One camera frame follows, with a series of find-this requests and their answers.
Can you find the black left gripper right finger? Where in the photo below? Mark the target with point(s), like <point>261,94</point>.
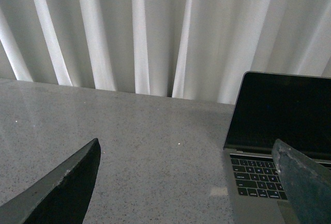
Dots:
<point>306,183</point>

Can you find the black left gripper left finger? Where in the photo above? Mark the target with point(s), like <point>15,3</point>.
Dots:
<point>61,196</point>

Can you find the grey laptop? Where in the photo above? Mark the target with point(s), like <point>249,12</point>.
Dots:
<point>294,109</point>

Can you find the white pleated curtain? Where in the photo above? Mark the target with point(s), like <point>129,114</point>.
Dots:
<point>193,49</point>

